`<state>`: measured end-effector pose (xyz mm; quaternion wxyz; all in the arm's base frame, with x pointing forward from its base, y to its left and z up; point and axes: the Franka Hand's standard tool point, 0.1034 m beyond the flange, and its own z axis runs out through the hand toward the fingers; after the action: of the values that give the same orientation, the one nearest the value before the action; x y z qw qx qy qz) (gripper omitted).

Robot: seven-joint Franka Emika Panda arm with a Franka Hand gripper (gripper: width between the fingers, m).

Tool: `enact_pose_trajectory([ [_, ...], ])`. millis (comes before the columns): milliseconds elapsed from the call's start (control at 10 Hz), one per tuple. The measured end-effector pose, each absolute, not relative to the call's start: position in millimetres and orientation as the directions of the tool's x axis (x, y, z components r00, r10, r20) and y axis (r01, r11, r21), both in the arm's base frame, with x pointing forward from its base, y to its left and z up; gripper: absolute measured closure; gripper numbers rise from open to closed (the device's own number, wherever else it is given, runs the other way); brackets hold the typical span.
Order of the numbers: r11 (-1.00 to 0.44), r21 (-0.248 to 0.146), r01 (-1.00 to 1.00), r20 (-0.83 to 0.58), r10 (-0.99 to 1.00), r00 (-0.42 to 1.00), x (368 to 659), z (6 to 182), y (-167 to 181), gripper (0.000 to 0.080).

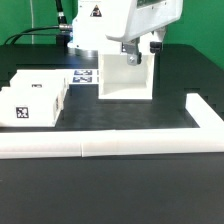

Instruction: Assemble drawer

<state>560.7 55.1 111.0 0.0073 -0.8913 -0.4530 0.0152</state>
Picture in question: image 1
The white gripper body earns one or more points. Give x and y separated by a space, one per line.
126 20

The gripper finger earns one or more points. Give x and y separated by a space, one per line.
156 43
132 50

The white drawer cabinet housing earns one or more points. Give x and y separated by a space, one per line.
120 81

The white front drawer box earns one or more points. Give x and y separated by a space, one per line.
30 107

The white drawer box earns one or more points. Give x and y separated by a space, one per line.
30 107
41 79

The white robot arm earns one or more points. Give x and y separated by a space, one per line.
101 23

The white rear drawer box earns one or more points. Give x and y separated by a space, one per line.
41 79

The white marker sheet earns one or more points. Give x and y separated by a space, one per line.
83 76

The white L-shaped fence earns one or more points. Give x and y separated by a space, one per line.
208 136

